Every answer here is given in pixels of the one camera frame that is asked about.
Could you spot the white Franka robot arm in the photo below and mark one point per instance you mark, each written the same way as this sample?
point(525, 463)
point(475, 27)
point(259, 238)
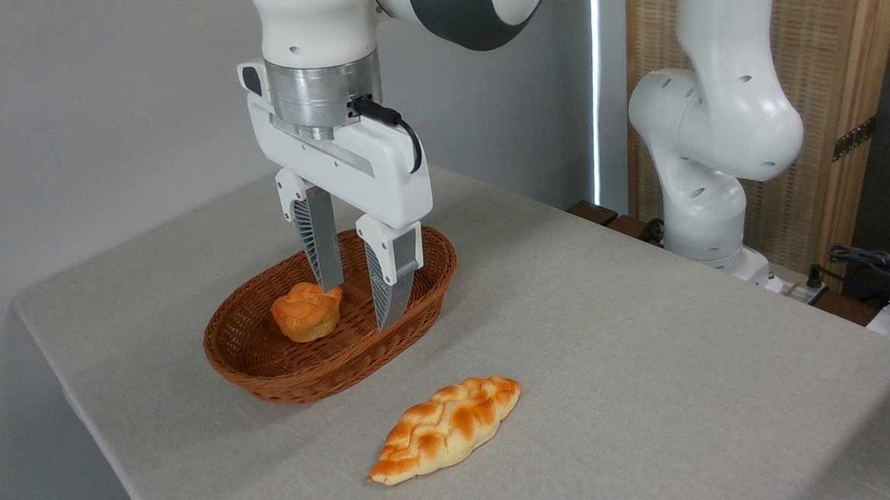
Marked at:
point(712, 114)

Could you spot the orange muffin bread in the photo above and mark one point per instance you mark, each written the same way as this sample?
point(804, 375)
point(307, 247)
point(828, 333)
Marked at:
point(305, 312)

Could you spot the grey tablecloth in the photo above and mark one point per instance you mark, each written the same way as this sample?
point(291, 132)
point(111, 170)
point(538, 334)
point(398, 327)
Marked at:
point(649, 361)

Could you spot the braided golden bread loaf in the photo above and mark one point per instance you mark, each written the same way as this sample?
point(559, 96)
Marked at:
point(443, 429)

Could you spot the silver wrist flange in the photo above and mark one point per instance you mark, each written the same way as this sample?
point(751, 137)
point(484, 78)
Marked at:
point(315, 97)

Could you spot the wooden rattan folding screen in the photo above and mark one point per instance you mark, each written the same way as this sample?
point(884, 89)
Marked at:
point(824, 70)

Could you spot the brown wicker basket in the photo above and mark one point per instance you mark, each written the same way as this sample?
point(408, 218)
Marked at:
point(268, 366)

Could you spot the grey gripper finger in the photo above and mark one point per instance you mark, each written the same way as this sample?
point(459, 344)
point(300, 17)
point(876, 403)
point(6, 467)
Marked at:
point(393, 272)
point(321, 234)

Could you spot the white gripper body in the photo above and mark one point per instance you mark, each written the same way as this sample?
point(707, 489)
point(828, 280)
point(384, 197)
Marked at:
point(380, 173)

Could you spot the dark brown wooden furniture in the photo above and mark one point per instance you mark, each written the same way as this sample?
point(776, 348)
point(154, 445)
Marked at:
point(603, 215)

